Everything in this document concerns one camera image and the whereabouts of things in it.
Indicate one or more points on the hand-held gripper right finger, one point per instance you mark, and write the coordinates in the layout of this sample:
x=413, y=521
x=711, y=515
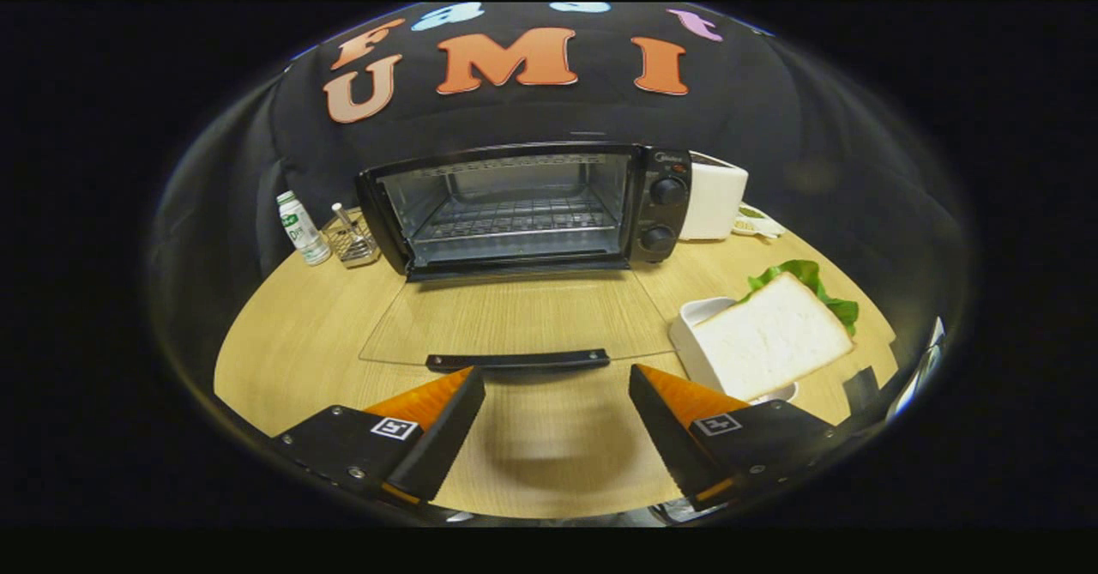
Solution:
x=665, y=437

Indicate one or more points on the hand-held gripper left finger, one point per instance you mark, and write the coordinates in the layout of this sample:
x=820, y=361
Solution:
x=450, y=437

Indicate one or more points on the bread and lettuce sandwich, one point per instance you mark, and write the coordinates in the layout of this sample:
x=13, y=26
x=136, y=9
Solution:
x=772, y=342

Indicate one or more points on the black toaster oven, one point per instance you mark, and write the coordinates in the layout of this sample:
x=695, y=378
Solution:
x=660, y=214

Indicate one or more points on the white pop-up toaster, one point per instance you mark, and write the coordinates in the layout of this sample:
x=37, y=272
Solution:
x=712, y=201

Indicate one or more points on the white rectangular tray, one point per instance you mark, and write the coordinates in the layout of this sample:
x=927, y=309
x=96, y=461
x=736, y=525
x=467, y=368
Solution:
x=686, y=321

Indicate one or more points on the small black block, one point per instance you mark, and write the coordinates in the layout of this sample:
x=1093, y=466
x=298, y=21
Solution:
x=862, y=387

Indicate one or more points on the white divided snack dish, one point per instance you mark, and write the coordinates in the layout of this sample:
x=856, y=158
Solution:
x=759, y=224

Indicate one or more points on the white bottle with green label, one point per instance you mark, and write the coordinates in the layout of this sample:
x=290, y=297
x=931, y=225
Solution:
x=302, y=231

